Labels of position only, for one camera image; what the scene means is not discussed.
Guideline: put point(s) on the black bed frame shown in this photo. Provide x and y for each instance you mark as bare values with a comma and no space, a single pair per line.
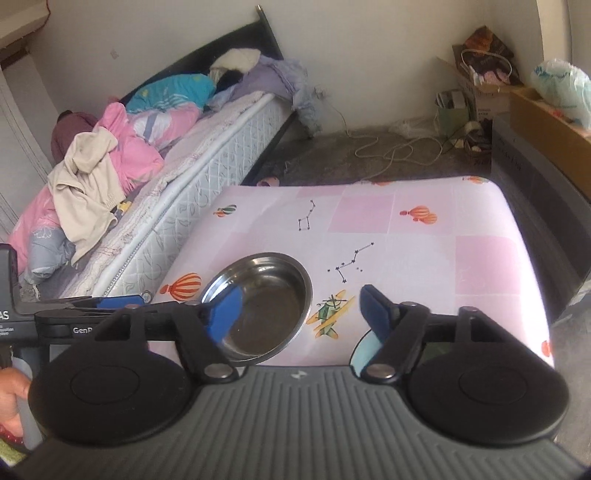
249,41

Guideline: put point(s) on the teal ceramic bowl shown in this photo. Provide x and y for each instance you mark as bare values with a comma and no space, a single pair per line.
364,351

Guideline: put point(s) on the maroon cloth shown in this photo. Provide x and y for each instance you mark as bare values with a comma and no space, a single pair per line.
69,129

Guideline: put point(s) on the dark grey cabinet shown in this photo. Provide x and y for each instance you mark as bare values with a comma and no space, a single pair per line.
531,194

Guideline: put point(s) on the small cardboard box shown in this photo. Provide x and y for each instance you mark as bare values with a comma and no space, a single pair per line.
485,99

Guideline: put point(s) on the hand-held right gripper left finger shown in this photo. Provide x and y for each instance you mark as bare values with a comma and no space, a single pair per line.
226,310

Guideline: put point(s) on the pink blanket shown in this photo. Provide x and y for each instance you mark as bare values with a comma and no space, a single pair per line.
138,161

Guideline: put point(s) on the brown gift bag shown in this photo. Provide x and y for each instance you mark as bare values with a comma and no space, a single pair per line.
489,50

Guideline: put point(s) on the lilac pillow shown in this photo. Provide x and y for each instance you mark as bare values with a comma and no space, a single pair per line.
258,78

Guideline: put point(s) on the cream cloth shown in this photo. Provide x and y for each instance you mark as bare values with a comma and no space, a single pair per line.
83,194

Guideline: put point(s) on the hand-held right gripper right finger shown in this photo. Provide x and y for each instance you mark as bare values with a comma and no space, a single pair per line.
372,310

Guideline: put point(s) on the lilac ruffled blanket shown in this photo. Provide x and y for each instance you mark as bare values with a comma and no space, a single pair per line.
304,101

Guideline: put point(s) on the small steel bowl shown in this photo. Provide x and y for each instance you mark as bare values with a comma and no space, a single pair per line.
268,323

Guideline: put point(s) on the pale green box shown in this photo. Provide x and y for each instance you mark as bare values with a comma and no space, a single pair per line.
455,117

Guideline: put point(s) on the long cardboard box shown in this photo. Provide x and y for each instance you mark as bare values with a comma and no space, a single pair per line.
545,124

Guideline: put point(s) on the blue printed blanket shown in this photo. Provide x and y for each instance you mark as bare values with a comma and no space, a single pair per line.
171,90

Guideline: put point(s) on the white wardrobe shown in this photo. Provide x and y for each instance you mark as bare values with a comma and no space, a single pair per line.
23,129

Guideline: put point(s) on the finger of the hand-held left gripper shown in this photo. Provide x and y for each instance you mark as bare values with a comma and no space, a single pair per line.
122,301

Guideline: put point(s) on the pink printed tablecloth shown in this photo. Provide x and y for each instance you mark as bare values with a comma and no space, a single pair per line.
415,258

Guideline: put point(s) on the person's left hand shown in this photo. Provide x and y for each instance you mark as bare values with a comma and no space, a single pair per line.
11,385

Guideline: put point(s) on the pale green plastic bag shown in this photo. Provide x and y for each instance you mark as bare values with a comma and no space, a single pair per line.
563,83

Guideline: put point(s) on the white quilted mattress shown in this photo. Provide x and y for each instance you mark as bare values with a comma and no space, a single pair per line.
207,175

